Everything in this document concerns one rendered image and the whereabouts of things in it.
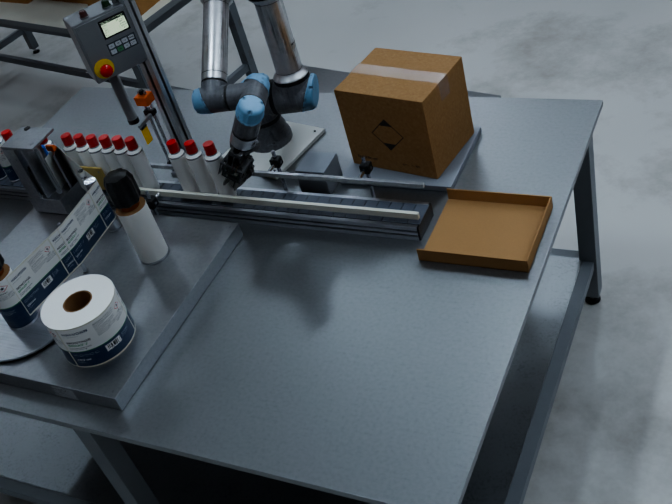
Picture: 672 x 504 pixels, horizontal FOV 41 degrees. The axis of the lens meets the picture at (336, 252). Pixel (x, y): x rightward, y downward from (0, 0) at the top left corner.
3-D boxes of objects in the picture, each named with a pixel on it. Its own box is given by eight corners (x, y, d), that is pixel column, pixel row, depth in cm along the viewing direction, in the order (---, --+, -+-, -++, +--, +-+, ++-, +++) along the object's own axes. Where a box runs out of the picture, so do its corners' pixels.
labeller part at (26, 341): (-49, 354, 250) (-51, 351, 249) (19, 277, 269) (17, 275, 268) (33, 372, 236) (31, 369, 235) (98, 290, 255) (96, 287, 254)
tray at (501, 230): (418, 260, 240) (416, 249, 237) (448, 199, 256) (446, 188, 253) (528, 272, 226) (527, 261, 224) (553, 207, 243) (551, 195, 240)
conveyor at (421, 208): (-7, 192, 319) (-13, 183, 316) (7, 177, 324) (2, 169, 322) (421, 235, 246) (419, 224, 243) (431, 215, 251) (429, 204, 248)
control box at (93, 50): (88, 74, 268) (61, 17, 256) (138, 50, 273) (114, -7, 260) (99, 85, 261) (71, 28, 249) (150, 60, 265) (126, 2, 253)
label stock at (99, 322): (92, 307, 250) (70, 270, 241) (149, 317, 241) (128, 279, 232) (50, 360, 238) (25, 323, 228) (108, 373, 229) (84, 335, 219)
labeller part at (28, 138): (1, 148, 278) (-1, 146, 278) (22, 128, 285) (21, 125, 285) (33, 151, 272) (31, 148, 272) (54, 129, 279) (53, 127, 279)
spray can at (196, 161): (200, 200, 277) (177, 147, 264) (208, 189, 280) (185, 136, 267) (214, 201, 274) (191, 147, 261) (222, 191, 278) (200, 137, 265)
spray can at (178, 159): (183, 199, 280) (159, 146, 266) (191, 188, 283) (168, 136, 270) (196, 200, 277) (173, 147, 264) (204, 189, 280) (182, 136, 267)
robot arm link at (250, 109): (268, 96, 244) (263, 117, 239) (261, 124, 252) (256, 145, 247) (240, 88, 243) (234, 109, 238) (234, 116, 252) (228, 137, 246)
